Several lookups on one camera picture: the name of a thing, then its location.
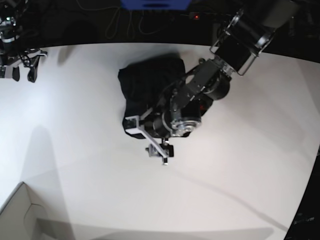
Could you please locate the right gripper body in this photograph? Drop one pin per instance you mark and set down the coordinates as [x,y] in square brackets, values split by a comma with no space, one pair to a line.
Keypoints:
[29,58]

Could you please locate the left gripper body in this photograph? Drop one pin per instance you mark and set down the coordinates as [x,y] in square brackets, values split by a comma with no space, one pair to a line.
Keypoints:
[151,125]

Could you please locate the black t-shirt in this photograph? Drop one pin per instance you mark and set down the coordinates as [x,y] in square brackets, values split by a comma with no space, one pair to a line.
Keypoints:
[151,83]

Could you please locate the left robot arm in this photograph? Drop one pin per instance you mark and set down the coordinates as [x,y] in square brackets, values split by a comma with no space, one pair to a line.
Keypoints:
[179,107]

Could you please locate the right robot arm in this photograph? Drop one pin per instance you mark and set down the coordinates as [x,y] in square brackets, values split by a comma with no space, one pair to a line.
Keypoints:
[13,49]

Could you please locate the blue box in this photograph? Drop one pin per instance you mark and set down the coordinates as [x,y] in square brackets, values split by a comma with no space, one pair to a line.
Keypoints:
[179,5]

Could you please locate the black power strip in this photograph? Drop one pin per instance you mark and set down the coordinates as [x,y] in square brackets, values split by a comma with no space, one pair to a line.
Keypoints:
[210,16]

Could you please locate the white cardboard box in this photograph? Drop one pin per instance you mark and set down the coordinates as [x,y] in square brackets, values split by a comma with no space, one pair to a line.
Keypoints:
[22,219]

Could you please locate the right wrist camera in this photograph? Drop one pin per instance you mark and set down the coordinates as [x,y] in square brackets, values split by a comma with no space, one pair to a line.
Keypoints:
[6,72]

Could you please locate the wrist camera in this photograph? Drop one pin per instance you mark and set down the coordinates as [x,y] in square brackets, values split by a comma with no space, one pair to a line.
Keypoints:
[6,72]
[132,125]

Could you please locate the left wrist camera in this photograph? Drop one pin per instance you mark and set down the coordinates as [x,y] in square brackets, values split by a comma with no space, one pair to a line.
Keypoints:
[132,125]

